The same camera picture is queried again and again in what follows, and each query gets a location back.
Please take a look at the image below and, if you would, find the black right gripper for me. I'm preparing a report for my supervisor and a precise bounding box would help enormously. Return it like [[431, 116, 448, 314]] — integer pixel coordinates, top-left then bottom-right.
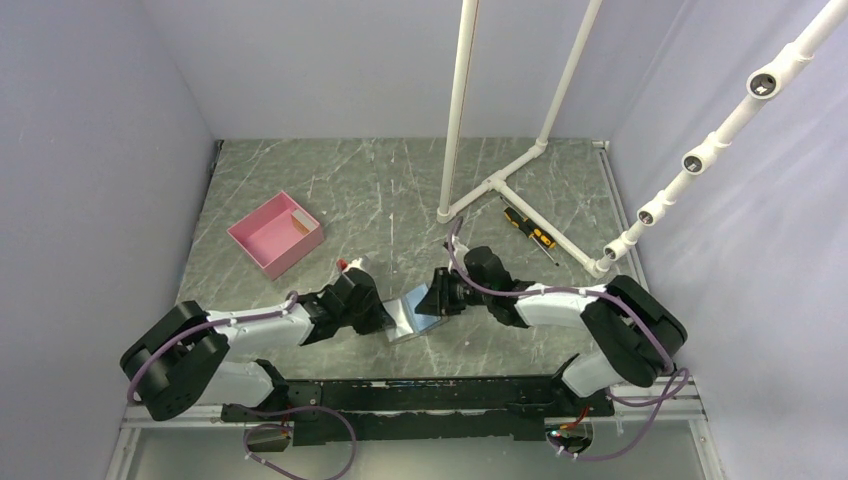
[[414, 267, 492, 317]]

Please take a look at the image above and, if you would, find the grey leather card holder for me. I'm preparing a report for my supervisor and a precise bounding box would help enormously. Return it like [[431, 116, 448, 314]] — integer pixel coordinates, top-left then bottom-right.
[[383, 284, 443, 344]]

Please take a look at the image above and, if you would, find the orange credit card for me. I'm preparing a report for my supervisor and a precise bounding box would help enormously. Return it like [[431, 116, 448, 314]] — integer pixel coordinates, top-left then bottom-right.
[[291, 209, 317, 236]]

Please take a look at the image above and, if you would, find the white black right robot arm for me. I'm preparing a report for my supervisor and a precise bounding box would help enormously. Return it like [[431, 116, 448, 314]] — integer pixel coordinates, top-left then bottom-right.
[[414, 244, 688, 415]]

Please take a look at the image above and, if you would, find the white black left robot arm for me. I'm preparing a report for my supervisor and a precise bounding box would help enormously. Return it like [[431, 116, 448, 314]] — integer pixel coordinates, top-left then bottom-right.
[[119, 261, 397, 421]]

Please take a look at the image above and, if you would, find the pink plastic box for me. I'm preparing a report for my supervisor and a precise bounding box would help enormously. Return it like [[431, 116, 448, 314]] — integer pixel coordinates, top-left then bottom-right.
[[227, 191, 325, 280]]

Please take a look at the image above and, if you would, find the yellow black screwdriver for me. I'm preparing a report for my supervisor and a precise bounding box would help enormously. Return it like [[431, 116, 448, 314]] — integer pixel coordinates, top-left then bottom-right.
[[500, 196, 560, 267]]

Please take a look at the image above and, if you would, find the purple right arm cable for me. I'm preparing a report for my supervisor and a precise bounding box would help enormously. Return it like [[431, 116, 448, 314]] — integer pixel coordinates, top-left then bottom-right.
[[447, 217, 692, 464]]

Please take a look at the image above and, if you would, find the white PVC pipe frame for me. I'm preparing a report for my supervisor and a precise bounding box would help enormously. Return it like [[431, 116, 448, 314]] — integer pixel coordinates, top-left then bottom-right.
[[435, 0, 617, 280]]

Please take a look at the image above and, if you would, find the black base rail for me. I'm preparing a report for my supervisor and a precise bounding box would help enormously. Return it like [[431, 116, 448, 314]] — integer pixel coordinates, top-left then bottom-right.
[[220, 371, 615, 446]]

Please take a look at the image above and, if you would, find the aluminium extrusion frame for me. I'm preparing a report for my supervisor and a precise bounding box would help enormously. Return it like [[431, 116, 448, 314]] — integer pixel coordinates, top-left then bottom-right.
[[119, 138, 723, 479]]

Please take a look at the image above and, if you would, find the white pipe with camera sockets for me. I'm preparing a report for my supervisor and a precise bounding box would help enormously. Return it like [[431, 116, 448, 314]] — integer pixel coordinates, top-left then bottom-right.
[[595, 0, 847, 272]]

